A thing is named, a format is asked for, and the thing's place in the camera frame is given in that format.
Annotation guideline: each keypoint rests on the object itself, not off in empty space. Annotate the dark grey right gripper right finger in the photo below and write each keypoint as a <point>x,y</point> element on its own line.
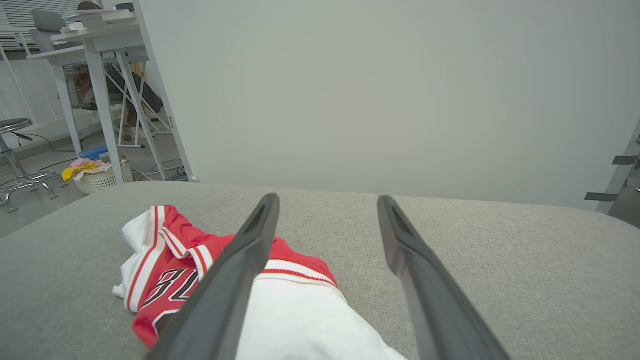
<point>440,310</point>

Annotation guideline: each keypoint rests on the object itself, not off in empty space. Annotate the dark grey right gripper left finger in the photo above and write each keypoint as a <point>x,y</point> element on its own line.
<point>220,300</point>

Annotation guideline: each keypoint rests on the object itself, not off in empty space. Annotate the red and white basketball jersey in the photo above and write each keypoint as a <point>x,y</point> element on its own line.
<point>165,260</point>

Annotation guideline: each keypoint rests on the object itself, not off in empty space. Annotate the white woven laundry basket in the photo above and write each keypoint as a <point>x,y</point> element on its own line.
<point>102,182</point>

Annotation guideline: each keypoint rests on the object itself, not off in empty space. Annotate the yellow cloth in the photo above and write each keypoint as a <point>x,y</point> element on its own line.
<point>80,170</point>

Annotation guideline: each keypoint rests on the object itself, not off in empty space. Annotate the blue box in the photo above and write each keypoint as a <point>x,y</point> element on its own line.
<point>95,151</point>

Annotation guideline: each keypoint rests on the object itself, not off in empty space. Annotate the pink cloth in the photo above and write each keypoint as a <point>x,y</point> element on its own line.
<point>82,162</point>

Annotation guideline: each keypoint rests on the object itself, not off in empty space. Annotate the white folding rack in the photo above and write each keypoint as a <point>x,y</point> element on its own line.
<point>136,107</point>

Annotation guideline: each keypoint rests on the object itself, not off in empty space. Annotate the white partition panel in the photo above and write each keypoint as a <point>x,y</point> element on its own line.
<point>400,100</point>

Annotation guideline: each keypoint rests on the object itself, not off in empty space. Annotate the white desk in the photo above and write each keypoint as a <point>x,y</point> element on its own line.
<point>102,100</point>

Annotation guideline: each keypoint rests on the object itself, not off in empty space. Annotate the chrome stool with dark seat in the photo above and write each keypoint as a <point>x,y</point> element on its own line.
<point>12,124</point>

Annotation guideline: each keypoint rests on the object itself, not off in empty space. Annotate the white paper stack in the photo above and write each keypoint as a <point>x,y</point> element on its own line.
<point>107,17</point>

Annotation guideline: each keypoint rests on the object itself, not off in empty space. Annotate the grey laptop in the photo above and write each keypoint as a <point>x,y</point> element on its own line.
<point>47,21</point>

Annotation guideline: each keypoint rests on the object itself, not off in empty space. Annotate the grey post with black tape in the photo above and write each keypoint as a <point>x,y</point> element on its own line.
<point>620,175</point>

